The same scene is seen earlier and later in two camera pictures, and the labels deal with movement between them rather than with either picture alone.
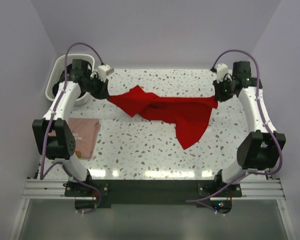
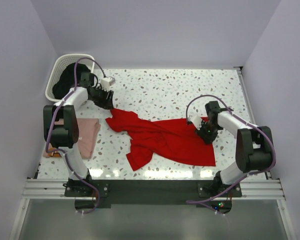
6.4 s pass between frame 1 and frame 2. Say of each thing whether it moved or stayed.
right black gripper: moved
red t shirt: moved
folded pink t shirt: stayed
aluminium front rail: stayed
